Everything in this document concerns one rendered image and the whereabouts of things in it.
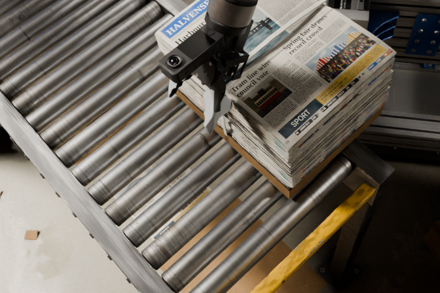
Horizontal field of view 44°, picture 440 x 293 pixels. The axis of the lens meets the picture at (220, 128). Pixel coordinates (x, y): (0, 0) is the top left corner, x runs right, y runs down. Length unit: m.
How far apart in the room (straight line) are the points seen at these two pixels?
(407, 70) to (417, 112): 0.18
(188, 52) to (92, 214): 0.46
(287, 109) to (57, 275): 1.30
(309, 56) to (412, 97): 1.02
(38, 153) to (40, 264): 0.86
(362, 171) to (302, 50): 0.30
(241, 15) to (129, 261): 0.54
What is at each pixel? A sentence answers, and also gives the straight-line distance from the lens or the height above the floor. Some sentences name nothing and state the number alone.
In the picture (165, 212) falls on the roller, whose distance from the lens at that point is 1.15.
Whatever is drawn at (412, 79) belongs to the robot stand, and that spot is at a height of 0.21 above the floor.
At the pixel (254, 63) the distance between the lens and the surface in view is 1.02.
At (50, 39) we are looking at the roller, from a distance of 1.49.
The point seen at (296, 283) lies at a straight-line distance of 1.90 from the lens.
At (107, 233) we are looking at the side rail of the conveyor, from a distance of 1.16.
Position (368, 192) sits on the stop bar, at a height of 0.82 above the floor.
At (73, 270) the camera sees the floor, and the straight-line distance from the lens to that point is 2.04.
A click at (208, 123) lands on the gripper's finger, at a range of 0.95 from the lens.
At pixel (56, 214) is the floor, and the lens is 2.14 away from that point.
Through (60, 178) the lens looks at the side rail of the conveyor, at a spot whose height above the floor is 0.80.
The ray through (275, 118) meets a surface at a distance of 0.95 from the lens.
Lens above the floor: 1.85
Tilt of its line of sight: 60 degrees down
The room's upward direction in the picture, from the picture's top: 11 degrees counter-clockwise
